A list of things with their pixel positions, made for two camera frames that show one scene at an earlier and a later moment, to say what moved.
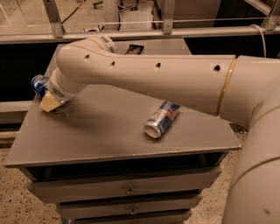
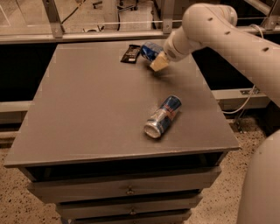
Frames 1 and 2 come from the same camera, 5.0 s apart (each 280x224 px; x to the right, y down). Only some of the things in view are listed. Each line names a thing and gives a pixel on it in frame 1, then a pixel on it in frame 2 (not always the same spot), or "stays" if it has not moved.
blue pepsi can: (38, 84) to (150, 50)
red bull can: (161, 120) stays
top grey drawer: (66, 190) stays
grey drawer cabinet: (118, 154) stays
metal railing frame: (53, 29) stays
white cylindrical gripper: (56, 92) to (172, 52)
